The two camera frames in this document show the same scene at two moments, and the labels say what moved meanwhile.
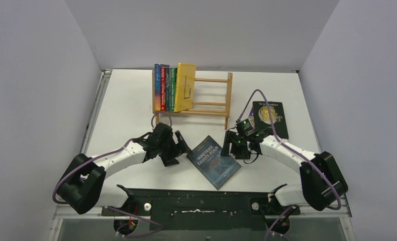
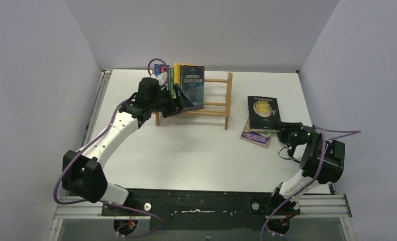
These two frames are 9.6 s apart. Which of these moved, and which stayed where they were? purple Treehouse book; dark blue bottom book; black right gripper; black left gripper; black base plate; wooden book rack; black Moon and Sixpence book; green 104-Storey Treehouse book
Moved: dark blue bottom book; black Moon and Sixpence book; black right gripper; purple Treehouse book; black left gripper
Stayed: black base plate; green 104-Storey Treehouse book; wooden book rack
